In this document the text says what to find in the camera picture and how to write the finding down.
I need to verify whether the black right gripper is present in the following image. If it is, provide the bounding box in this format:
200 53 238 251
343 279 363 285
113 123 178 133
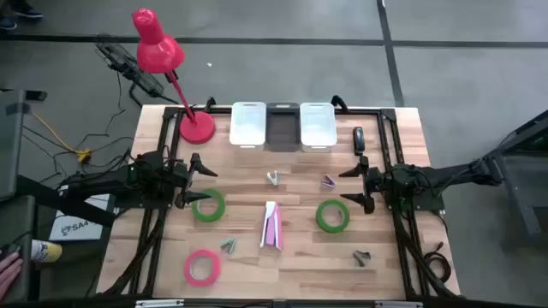
338 156 389 215

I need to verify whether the white plastic bin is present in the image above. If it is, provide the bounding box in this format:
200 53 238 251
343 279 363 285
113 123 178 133
229 101 267 151
299 101 338 154

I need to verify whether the silver metal bracket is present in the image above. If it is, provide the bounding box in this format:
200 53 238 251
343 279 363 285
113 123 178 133
375 300 423 308
135 299 185 308

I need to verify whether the coiled black cable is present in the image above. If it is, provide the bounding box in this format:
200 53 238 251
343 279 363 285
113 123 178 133
422 241 453 284

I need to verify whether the white printed cardboard box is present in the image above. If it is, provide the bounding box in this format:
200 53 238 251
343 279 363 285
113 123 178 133
49 192 113 242

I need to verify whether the pink and white stapler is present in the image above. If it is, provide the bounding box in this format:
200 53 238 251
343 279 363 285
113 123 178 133
259 200 284 252

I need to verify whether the person's hand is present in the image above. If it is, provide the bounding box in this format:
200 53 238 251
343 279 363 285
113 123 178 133
0 252 23 300

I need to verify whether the grey metal cart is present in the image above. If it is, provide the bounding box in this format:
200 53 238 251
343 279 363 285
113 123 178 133
485 109 548 249

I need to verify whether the pink tape roll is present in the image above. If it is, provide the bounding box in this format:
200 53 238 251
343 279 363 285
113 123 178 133
183 249 222 287

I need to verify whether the black diagonal bar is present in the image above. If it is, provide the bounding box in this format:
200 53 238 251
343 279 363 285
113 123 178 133
16 175 116 228

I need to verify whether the red desk lamp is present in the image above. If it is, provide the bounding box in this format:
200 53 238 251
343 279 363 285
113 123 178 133
131 7 217 145

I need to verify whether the dark desk surface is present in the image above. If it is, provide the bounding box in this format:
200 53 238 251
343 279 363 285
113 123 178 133
0 194 38 303

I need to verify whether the green tape roll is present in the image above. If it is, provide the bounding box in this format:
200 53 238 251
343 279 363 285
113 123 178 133
315 198 351 234
190 188 227 223

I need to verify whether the grey desk panel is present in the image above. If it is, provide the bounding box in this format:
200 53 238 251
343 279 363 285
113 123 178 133
0 88 48 202

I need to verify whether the black power strip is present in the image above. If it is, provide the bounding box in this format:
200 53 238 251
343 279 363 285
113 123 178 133
94 41 166 98

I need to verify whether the yellow cable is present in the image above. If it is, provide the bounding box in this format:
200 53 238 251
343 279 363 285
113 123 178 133
30 111 93 164

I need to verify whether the black floor cable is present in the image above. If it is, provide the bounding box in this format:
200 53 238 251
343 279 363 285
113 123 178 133
21 72 142 183

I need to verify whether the black aluminium table frame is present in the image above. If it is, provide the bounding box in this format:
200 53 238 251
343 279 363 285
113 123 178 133
102 104 462 300

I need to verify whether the dark grey plastic bin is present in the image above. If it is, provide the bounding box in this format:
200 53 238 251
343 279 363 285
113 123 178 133
265 101 301 153

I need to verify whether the yellow and white bottle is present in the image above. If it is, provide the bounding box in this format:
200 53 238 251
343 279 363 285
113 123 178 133
30 239 63 264

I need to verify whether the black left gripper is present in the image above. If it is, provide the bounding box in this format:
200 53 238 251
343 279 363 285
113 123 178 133
170 152 218 210

